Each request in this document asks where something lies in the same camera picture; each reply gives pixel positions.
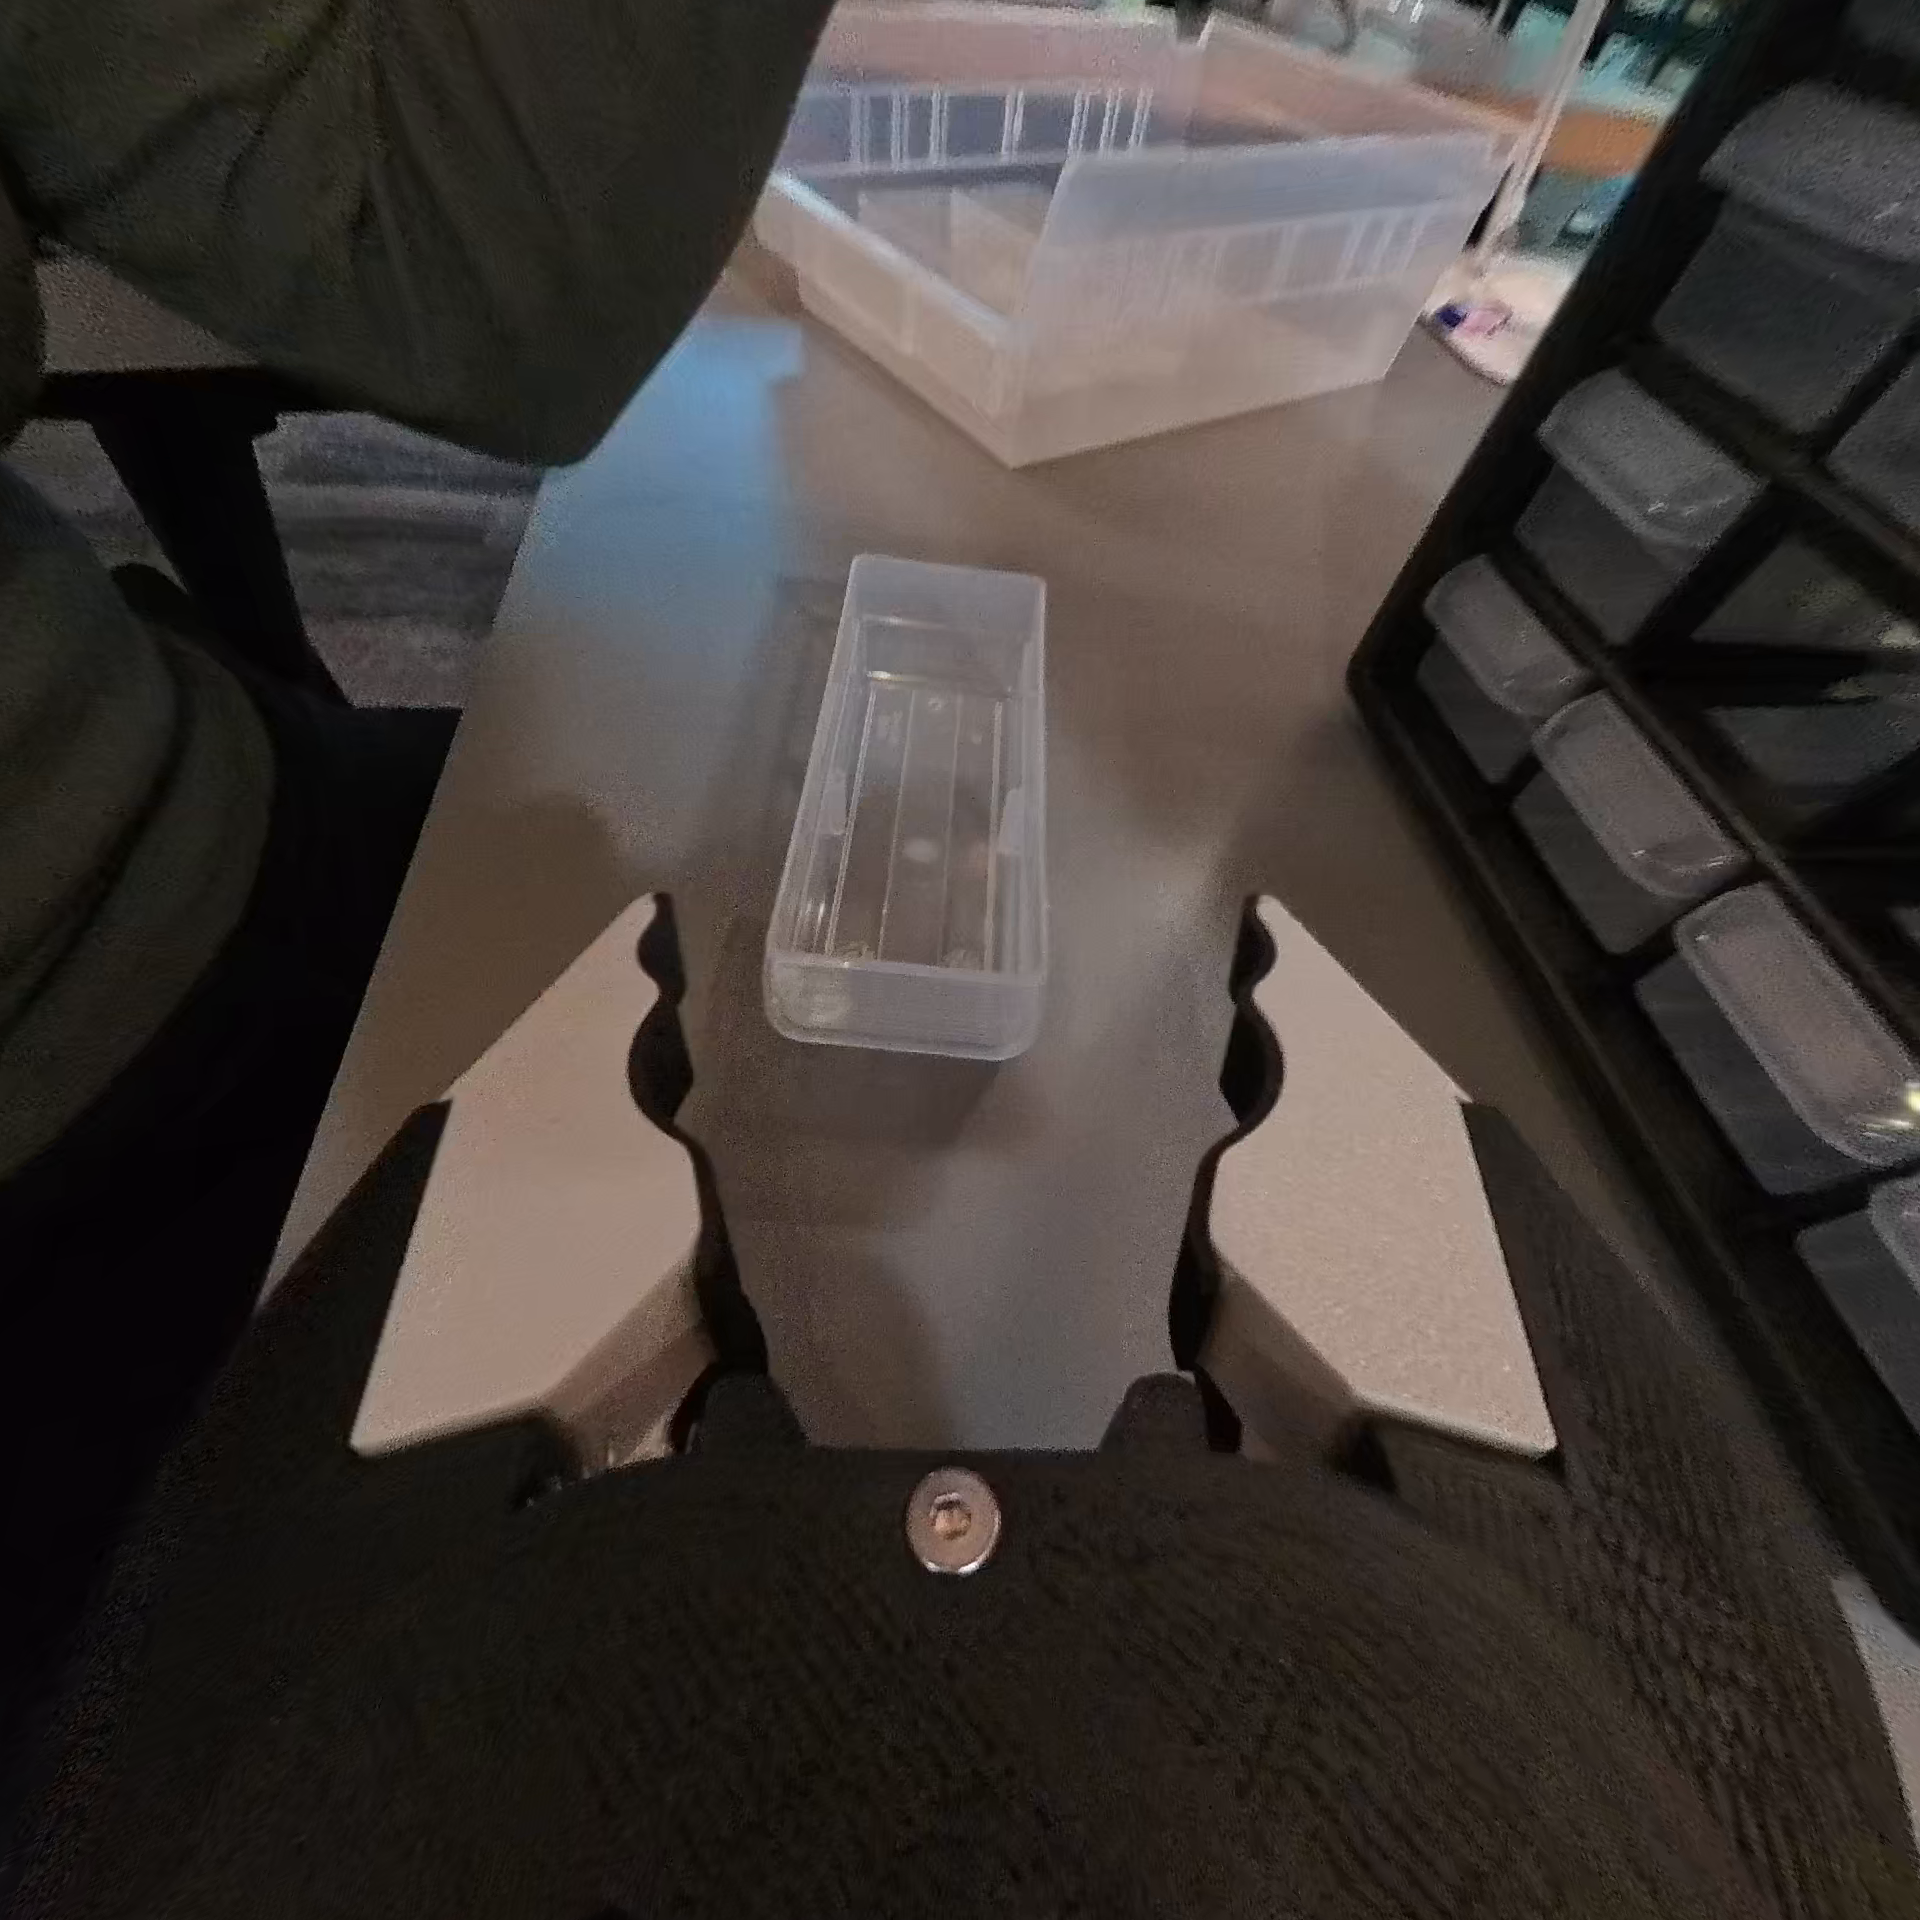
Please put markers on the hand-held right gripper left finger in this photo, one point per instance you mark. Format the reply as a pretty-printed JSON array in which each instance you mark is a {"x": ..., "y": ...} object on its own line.
[{"x": 510, "y": 1244}]

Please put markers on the person's olive jacket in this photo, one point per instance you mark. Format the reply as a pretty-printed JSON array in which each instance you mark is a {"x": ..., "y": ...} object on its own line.
[{"x": 104, "y": 840}]

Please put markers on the person's legs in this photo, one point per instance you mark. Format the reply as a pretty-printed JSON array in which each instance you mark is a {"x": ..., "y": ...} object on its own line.
[{"x": 225, "y": 1351}]

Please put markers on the large clear plastic bin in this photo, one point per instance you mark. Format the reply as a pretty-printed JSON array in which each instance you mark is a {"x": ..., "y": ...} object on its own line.
[{"x": 1201, "y": 330}]

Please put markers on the set of clear cabinet drawers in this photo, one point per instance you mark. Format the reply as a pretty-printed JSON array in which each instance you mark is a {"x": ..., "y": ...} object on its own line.
[{"x": 1634, "y": 480}]

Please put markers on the person's left forearm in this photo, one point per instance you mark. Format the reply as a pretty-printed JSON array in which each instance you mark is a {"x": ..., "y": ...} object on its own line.
[{"x": 451, "y": 194}]

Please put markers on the small clear plastic drawer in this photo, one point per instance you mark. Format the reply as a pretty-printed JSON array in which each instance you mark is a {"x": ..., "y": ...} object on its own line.
[
  {"x": 915, "y": 840},
  {"x": 893, "y": 240}
]

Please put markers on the black drawer cabinet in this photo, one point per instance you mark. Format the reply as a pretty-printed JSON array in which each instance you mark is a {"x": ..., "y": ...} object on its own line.
[{"x": 1501, "y": 721}]

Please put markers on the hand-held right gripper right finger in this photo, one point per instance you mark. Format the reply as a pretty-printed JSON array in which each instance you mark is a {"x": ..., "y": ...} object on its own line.
[{"x": 1381, "y": 1244}]

